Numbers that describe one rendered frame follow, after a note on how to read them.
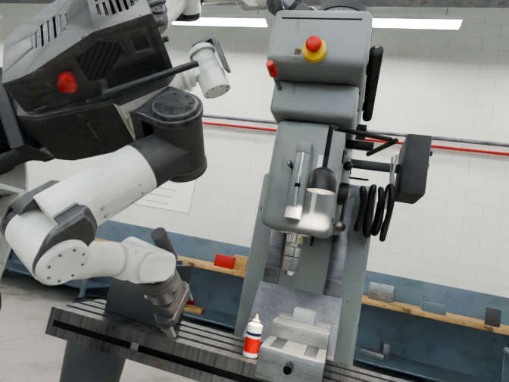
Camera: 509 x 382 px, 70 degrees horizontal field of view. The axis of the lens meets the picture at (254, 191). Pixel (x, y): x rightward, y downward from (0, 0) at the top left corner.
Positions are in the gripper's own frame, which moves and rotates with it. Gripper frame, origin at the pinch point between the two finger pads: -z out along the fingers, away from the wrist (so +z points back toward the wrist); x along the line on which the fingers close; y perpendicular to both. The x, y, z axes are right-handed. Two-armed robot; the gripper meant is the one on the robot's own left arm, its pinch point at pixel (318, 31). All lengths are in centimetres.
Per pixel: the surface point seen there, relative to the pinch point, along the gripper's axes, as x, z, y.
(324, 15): 21.5, -4.3, -8.2
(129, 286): -9, -8, -100
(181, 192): -466, 121, -82
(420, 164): -12, -53, -8
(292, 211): 13, -31, -51
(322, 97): 12.6, -16.8, -21.9
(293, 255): 2, -39, -60
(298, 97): 11.1, -11.4, -25.7
